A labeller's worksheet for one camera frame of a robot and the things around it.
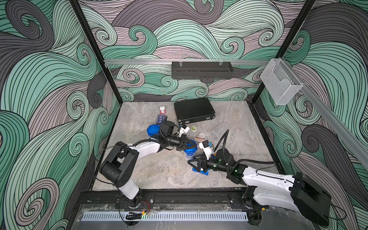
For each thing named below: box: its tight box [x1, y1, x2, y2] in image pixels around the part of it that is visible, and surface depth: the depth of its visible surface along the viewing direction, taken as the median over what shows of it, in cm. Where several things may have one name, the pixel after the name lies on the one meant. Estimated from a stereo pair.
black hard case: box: [173, 97, 216, 125], surface depth 108 cm
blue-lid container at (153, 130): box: [146, 124, 161, 138], surface depth 89 cm
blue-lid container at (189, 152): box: [184, 139, 198, 160], surface depth 79 cm
